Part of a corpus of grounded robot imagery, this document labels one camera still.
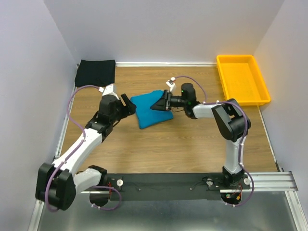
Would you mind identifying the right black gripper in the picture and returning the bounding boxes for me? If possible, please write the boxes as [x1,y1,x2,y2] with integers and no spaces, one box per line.
[150,90,187,112]

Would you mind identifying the blue t shirt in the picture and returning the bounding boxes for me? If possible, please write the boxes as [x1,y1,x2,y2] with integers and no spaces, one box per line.
[130,90,174,129]

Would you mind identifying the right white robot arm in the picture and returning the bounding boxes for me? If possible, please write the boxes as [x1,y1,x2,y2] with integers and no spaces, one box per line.
[151,83,251,189]

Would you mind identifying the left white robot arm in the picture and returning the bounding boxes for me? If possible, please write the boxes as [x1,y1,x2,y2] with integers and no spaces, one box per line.
[35,92,136,211]

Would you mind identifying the folded black t shirt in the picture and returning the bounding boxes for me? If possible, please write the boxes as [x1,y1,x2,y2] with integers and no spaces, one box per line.
[75,60,116,87]

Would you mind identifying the yellow plastic bin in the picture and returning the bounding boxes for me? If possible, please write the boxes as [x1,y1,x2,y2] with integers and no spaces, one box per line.
[216,54,271,106]

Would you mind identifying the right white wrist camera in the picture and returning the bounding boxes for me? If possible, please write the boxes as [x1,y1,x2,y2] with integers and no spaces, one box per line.
[166,77,176,93]

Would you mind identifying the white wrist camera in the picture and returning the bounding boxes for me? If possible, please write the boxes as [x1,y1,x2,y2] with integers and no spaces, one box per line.
[166,77,176,93]
[98,84,119,100]

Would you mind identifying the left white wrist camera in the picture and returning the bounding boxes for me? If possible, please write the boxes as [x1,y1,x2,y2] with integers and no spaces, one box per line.
[98,84,119,100]

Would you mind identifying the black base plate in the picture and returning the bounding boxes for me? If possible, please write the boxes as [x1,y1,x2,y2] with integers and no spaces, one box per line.
[107,173,250,201]

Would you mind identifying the aluminium frame rail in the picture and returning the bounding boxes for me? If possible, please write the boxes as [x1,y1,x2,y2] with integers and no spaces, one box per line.
[38,171,299,193]

